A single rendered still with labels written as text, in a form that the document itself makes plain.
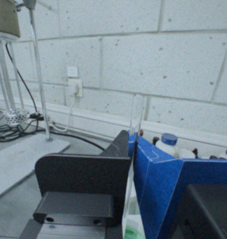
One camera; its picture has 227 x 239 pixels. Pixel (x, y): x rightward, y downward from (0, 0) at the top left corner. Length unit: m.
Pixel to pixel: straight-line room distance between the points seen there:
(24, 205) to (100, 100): 0.46
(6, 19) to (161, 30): 0.46
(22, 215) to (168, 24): 0.68
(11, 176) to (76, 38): 0.59
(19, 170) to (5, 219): 0.14
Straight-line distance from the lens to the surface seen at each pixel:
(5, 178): 0.49
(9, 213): 0.42
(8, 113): 0.48
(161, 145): 0.42
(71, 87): 0.66
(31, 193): 0.43
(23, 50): 0.95
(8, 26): 0.46
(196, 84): 0.54
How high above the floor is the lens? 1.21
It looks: 21 degrees down
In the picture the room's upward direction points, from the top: 3 degrees clockwise
